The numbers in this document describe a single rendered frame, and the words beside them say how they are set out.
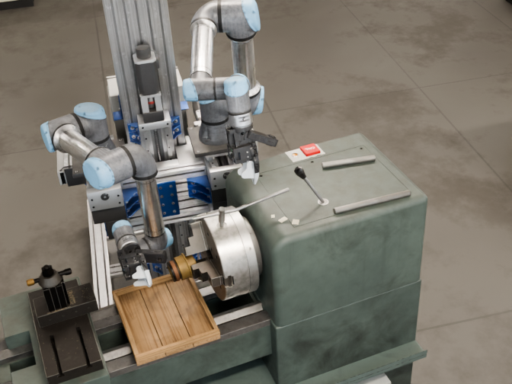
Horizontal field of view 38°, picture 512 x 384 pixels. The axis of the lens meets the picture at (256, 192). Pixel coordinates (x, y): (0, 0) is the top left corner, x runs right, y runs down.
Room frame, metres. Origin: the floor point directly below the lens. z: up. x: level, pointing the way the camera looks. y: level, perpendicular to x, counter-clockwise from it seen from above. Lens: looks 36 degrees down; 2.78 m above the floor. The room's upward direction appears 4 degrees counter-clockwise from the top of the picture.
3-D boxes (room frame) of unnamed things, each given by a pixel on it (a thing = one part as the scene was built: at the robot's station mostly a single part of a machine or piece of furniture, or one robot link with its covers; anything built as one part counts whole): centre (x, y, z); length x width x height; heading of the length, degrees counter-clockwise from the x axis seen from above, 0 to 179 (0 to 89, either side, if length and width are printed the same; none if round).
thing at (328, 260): (2.18, -0.24, 1.06); 0.59 x 0.48 x 0.39; 110
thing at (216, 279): (1.91, 0.17, 1.08); 0.12 x 0.11 x 0.05; 20
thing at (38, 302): (1.90, 0.69, 1.00); 0.20 x 0.10 x 0.05; 110
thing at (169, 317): (1.94, 0.36, 0.89); 0.36 x 0.30 x 0.04; 20
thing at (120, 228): (2.17, 0.50, 1.07); 0.11 x 0.08 x 0.09; 20
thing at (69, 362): (1.83, 0.69, 0.95); 0.43 x 0.18 x 0.04; 20
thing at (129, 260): (2.02, 0.45, 1.08); 0.12 x 0.09 x 0.08; 20
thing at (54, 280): (1.89, 0.71, 1.14); 0.08 x 0.08 x 0.03
